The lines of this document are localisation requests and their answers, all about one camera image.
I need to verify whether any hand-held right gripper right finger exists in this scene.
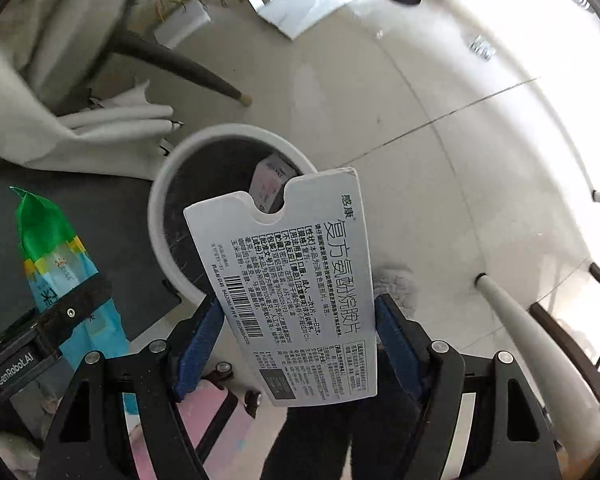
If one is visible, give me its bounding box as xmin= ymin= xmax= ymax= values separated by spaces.
xmin=373 ymin=292 xmax=564 ymax=480

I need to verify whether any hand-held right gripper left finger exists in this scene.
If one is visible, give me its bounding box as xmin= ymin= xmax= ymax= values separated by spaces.
xmin=35 ymin=295 xmax=226 ymax=480

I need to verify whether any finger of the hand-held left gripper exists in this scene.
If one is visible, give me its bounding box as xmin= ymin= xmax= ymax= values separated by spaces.
xmin=32 ymin=273 xmax=114 ymax=357

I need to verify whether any green and blue snack packet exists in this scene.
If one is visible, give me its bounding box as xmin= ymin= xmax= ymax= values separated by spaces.
xmin=9 ymin=186 xmax=131 ymax=414

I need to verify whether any white printed medicine box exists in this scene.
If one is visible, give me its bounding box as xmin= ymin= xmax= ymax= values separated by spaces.
xmin=182 ymin=167 xmax=381 ymax=408

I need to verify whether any white round trash bin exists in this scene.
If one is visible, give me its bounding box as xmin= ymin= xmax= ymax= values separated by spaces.
xmin=147 ymin=123 xmax=322 ymax=307

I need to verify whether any small white carton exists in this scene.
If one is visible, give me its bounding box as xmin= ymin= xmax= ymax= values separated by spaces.
xmin=249 ymin=155 xmax=299 ymax=214

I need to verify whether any person's dark trouser leg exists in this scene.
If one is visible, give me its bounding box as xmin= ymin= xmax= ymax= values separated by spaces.
xmin=264 ymin=375 xmax=433 ymax=480

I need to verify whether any white folded cloth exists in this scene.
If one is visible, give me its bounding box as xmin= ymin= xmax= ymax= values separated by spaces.
xmin=59 ymin=79 xmax=186 ymax=157

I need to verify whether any chair with white cloth cover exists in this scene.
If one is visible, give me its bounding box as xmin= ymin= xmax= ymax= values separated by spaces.
xmin=0 ymin=0 xmax=254 ymax=181

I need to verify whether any white foam box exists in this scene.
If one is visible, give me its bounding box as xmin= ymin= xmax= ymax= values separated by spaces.
xmin=153 ymin=0 xmax=212 ymax=50

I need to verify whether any small clear plastic wrapper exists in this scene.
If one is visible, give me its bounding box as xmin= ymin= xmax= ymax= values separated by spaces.
xmin=469 ymin=35 xmax=498 ymax=62

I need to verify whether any brown wooden chair frame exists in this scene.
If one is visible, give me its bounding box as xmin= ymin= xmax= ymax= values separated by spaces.
xmin=528 ymin=261 xmax=600 ymax=407

